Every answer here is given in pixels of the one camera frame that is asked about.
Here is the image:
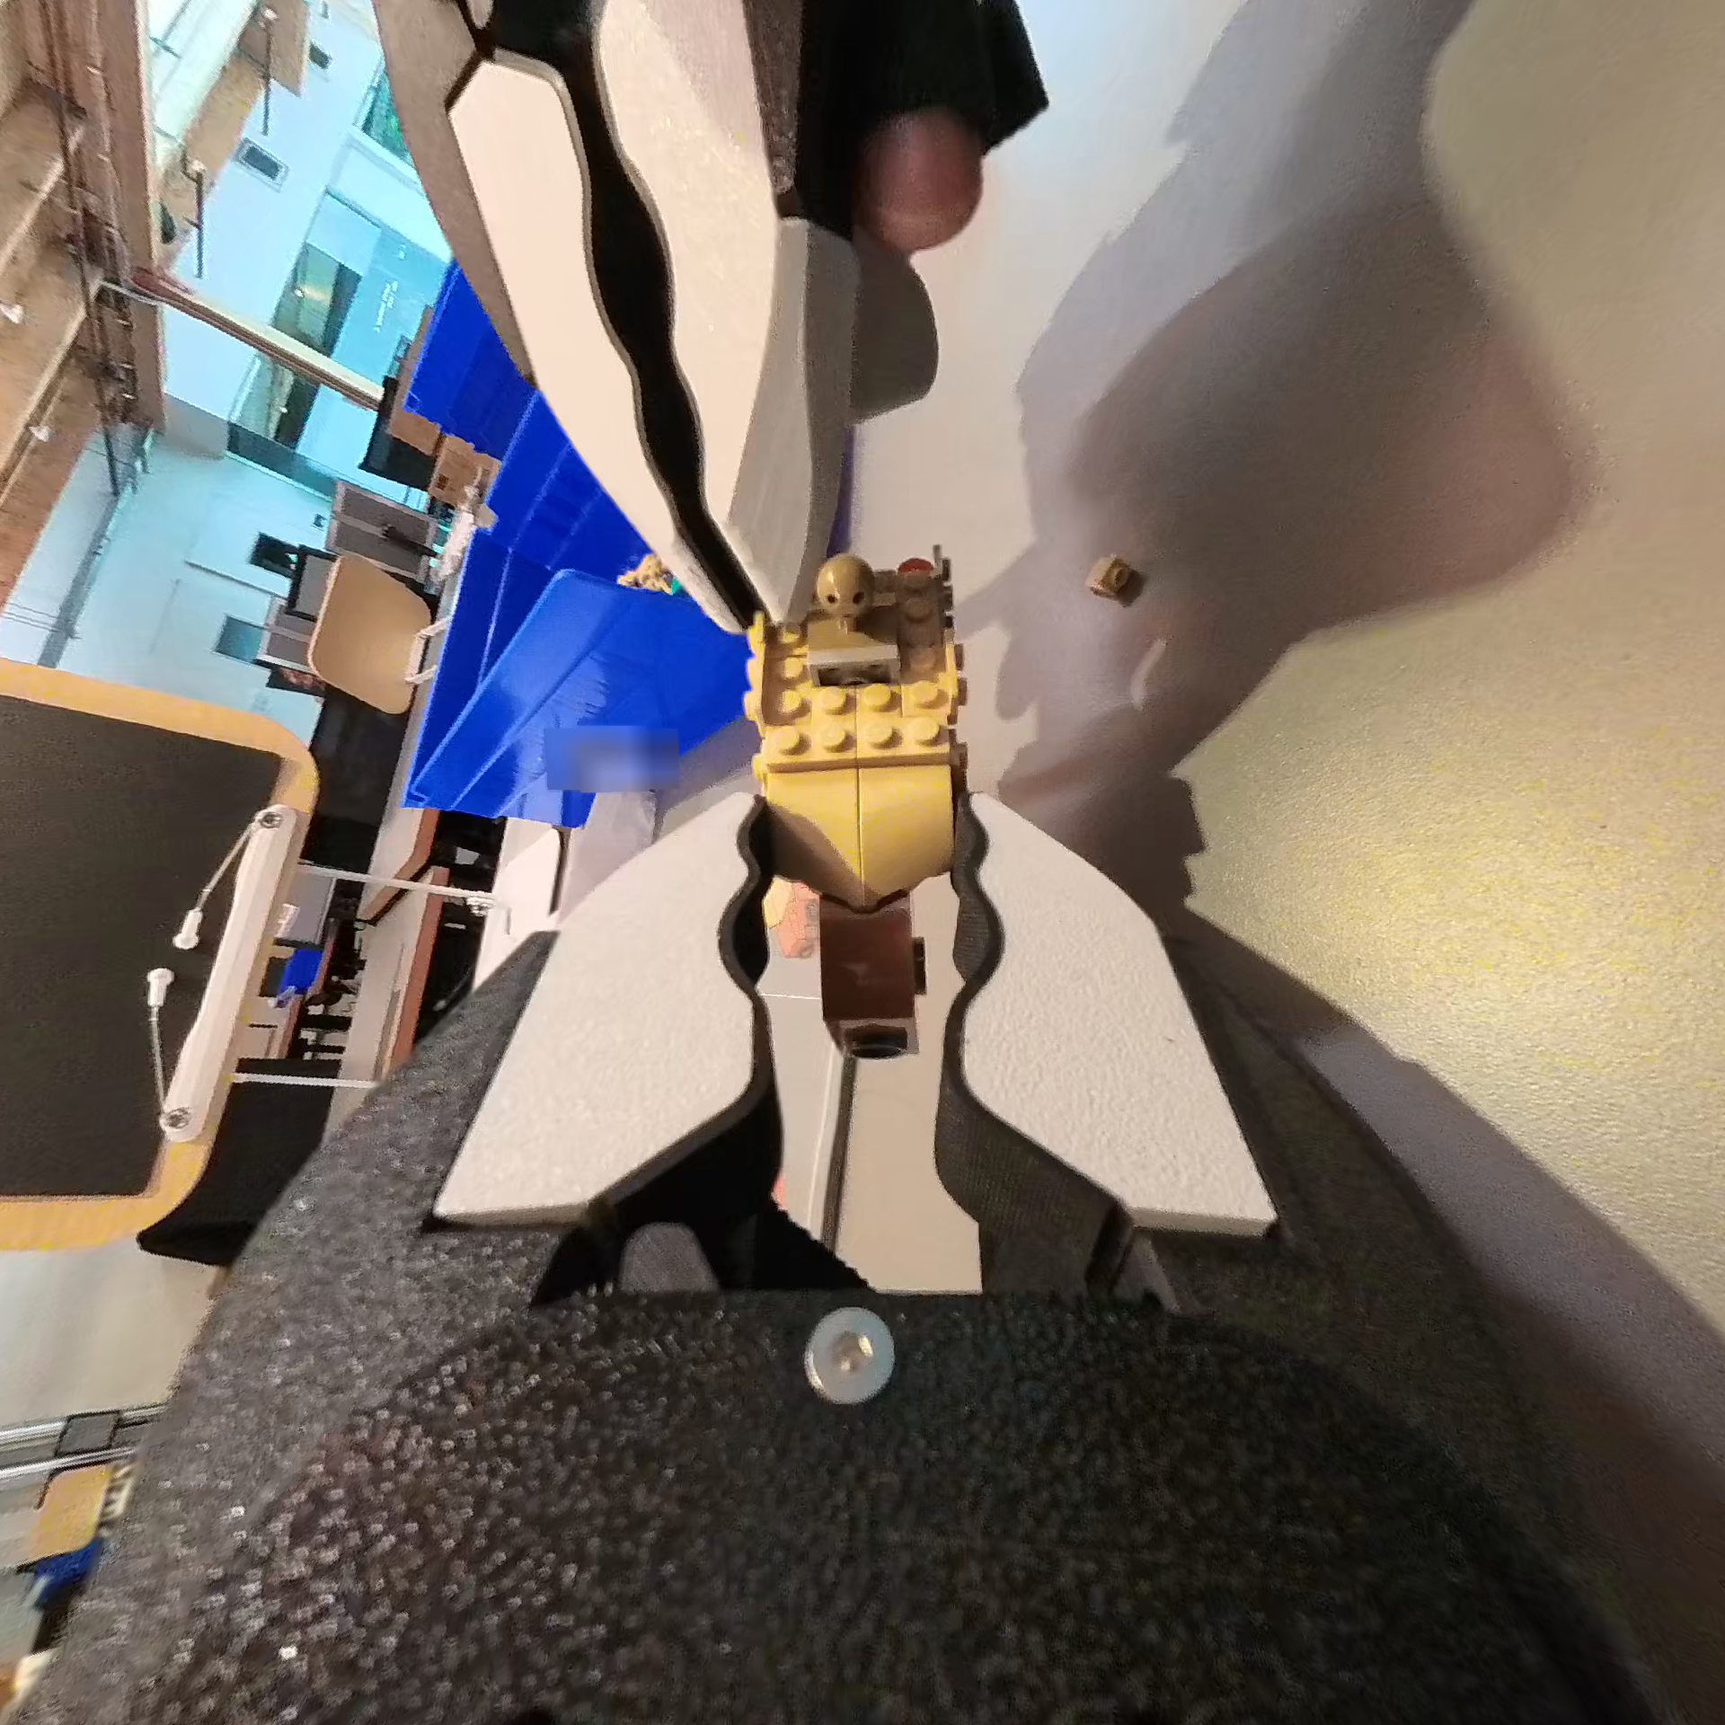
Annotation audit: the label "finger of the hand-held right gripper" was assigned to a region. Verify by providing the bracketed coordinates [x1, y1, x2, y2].
[589, 0, 864, 623]
[447, 55, 760, 637]

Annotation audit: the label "large window wall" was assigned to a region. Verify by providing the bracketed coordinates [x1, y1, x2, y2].
[27, 0, 460, 676]

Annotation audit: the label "tan brick vehicle model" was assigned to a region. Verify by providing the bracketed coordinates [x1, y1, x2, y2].
[744, 551, 972, 1068]

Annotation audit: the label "grey instruction booklet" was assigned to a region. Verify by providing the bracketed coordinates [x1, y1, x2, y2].
[760, 883, 857, 1250]

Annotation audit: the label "person's right hand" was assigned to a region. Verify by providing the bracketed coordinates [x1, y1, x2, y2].
[859, 110, 986, 252]

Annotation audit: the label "wooden chair back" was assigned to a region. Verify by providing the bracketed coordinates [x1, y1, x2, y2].
[307, 556, 436, 718]

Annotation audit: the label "wood-edged long table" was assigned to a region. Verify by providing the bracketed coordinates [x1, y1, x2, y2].
[352, 806, 474, 1081]

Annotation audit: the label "grey desk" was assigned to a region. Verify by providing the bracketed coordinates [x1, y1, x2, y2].
[498, 0, 1725, 1725]

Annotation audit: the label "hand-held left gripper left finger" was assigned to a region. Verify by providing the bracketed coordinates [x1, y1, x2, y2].
[431, 793, 780, 1232]

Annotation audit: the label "blue plastic bin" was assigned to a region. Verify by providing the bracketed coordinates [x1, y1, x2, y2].
[404, 567, 756, 827]

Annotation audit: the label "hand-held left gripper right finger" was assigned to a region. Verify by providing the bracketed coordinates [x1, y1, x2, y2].
[943, 793, 1279, 1239]

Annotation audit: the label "wood-rimmed black panel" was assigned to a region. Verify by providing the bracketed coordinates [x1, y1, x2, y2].
[0, 659, 323, 1251]

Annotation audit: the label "stacked blue plastic bins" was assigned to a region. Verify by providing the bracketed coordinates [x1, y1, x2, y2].
[397, 263, 675, 596]

